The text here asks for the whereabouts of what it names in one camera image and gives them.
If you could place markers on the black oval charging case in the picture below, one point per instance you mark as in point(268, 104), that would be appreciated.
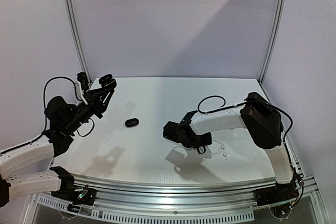
point(108, 81)

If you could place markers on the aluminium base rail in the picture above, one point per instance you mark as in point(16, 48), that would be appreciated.
point(126, 202)

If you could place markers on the left aluminium wall post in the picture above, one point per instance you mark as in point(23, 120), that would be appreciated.
point(76, 38)

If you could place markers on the aluminium wall post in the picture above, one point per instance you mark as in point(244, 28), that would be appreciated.
point(76, 38)
point(272, 40)

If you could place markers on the right aluminium wall post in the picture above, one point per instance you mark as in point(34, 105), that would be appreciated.
point(272, 40)

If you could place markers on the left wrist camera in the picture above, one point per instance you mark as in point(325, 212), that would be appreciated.
point(81, 87)

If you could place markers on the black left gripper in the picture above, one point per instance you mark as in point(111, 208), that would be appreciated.
point(92, 97)

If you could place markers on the small black charging case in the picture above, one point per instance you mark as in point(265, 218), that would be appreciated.
point(131, 122)

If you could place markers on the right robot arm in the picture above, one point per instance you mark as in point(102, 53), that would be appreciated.
point(261, 119)

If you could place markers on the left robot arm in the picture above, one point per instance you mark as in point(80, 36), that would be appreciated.
point(64, 120)

